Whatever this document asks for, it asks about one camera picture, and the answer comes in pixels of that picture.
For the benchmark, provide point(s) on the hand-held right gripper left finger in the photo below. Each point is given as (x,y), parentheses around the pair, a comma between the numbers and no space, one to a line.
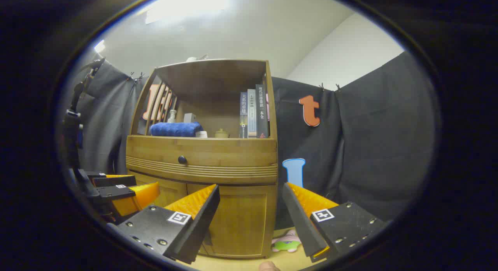
(202,220)

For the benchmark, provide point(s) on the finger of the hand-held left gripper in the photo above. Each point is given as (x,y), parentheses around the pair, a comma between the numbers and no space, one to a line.
(116,181)
(116,193)

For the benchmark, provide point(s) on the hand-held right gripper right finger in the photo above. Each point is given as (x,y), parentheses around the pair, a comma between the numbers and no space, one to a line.
(299,220)

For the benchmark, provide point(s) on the wooden double-door shoe cabinet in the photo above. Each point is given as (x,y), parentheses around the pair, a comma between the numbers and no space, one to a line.
(210,76)

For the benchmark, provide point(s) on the pink and green plush toy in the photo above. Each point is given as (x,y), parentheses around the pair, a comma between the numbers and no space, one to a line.
(287,244)

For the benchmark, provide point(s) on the black drawer knob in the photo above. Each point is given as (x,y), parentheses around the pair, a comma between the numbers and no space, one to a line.
(182,159)

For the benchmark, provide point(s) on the wooden ribbed drawer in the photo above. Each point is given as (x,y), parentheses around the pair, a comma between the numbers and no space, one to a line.
(225,154)

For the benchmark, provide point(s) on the blue folded towel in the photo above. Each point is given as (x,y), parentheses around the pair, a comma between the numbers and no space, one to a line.
(175,129)

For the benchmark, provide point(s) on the small white bottle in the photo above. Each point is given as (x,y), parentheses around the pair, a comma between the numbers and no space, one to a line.
(172,116)

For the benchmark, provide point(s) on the small white jar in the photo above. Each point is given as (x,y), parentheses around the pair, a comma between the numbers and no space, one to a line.
(201,134)

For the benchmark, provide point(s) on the small beige lidded pot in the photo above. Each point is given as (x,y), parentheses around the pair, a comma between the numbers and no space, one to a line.
(221,133)

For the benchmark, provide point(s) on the small grey box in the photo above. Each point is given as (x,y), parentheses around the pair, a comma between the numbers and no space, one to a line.
(190,118)

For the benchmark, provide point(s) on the black backdrop cloth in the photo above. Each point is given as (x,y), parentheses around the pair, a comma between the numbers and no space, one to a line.
(369,146)

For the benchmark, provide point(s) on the blue-grey book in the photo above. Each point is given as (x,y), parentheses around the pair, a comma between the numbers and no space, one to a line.
(243,115)

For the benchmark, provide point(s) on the light grey book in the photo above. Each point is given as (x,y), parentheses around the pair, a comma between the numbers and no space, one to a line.
(251,113)

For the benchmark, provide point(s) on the small pale object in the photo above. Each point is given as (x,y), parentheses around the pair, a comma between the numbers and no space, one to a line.
(194,58)

